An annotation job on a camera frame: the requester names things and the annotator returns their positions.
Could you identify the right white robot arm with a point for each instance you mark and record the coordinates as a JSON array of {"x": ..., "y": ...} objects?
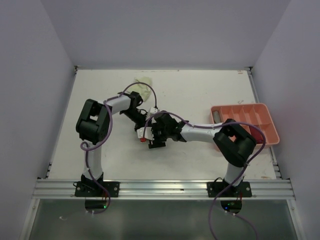
[{"x": 233, "y": 141}]

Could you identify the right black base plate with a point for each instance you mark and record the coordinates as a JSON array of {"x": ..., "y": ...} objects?
[{"x": 221, "y": 188}]

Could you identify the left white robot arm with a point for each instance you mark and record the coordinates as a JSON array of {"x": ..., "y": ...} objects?
[{"x": 94, "y": 127}]

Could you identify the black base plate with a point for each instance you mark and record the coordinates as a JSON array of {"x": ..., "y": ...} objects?
[
  {"x": 94, "y": 191},
  {"x": 221, "y": 188}
]

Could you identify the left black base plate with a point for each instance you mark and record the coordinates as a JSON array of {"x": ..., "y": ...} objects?
[{"x": 94, "y": 191}]

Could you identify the pale green underwear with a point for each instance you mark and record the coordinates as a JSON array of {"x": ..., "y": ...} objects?
[{"x": 143, "y": 90}]

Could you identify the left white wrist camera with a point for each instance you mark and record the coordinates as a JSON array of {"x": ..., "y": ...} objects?
[{"x": 152, "y": 111}]

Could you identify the dark red rolled underwear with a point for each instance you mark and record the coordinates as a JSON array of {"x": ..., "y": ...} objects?
[{"x": 256, "y": 135}]

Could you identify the aluminium mounting rail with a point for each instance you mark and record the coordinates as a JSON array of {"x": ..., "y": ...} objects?
[{"x": 165, "y": 190}]

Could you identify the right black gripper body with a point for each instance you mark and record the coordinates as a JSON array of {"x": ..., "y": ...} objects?
[{"x": 160, "y": 134}]

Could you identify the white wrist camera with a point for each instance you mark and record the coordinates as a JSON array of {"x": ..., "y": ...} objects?
[
  {"x": 145, "y": 134},
  {"x": 152, "y": 111}
]

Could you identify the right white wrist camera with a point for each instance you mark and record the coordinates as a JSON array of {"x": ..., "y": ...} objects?
[{"x": 145, "y": 134}]

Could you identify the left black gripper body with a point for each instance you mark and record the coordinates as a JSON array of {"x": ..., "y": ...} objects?
[{"x": 137, "y": 118}]

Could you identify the pink divided tray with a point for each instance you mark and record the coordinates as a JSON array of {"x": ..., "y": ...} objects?
[{"x": 256, "y": 114}]

